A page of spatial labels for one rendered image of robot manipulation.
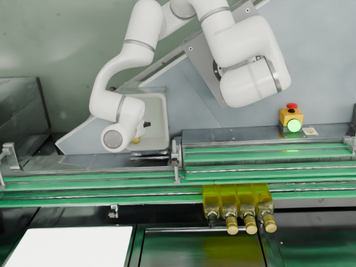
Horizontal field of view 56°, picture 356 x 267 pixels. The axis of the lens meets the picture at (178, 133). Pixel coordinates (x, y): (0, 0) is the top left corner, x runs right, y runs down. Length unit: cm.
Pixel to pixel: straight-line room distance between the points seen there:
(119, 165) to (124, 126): 47
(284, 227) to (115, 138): 76
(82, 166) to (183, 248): 50
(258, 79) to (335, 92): 60
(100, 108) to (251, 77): 38
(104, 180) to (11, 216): 48
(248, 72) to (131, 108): 30
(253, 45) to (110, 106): 38
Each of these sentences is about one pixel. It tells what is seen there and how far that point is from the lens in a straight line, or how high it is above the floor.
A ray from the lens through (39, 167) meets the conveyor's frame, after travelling 143.
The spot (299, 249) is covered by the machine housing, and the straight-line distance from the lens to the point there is 128.
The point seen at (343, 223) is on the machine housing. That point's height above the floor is 96.
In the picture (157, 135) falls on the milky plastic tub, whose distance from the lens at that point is 133.
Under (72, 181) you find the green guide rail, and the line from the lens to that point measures 132.
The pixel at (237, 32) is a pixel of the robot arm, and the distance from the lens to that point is 86.
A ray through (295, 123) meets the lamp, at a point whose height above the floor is 85.
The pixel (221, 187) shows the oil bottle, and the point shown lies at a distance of 120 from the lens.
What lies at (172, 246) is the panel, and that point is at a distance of 121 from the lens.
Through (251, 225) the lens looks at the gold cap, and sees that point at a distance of 107.
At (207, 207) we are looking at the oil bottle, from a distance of 111.
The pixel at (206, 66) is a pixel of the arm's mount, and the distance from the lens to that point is 114.
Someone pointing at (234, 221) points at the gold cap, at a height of 114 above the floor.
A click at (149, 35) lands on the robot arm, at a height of 109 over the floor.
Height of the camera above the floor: 196
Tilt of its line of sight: 64 degrees down
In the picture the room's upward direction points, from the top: 175 degrees counter-clockwise
